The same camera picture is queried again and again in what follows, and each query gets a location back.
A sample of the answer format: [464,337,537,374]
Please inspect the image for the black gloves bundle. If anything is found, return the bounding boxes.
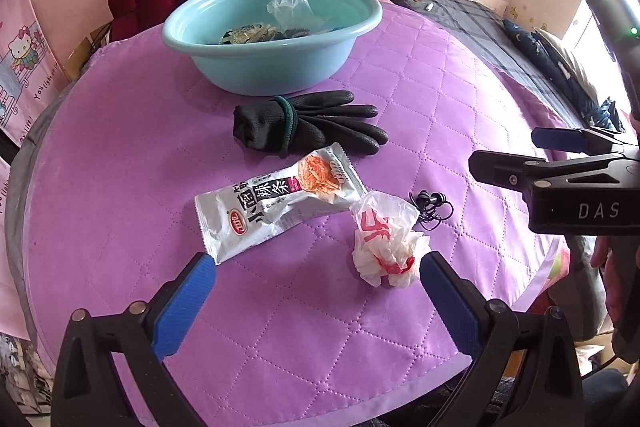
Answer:
[232,90,390,156]

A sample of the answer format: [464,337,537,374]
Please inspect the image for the green hair tie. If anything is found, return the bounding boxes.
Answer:
[272,95,301,156]

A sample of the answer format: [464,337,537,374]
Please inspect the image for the silver snack packet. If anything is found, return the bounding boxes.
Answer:
[194,143,368,265]

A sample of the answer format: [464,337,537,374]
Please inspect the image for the blue star-print pillow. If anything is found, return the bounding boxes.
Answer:
[502,19,626,130]

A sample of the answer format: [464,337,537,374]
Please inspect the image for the pink cartoon cat wall hanging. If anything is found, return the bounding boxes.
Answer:
[0,0,71,138]

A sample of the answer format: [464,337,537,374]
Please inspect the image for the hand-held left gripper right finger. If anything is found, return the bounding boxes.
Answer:
[420,251,586,427]

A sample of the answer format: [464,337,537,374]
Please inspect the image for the teal plastic basin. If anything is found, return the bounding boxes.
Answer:
[161,0,385,96]

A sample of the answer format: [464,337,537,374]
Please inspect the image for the pink printed blanket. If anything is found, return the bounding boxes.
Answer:
[530,242,571,308]

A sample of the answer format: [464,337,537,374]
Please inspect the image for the grey cloth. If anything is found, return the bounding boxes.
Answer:
[5,97,68,268]

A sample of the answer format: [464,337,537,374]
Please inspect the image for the black earphones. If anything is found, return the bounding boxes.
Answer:
[409,190,455,230]

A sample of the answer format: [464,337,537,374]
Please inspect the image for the person's right hand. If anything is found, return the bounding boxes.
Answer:
[591,234,627,334]

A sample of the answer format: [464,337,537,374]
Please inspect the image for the open cardboard box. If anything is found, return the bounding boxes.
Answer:
[62,24,113,82]

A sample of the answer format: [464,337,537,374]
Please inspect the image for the white red plastic bag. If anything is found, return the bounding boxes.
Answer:
[349,191,432,289]

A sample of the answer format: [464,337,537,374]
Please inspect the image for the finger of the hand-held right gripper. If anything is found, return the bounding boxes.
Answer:
[531,127,640,158]
[469,149,556,195]

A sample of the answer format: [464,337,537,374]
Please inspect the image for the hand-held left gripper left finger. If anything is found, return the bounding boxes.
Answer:
[50,252,217,427]

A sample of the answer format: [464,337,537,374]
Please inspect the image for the clear plastic bag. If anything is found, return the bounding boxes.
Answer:
[266,0,321,32]

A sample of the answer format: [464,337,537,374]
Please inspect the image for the purple quilted mat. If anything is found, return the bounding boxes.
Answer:
[22,0,571,423]

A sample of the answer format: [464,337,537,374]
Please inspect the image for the small dark snack packet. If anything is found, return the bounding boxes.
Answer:
[218,23,278,45]

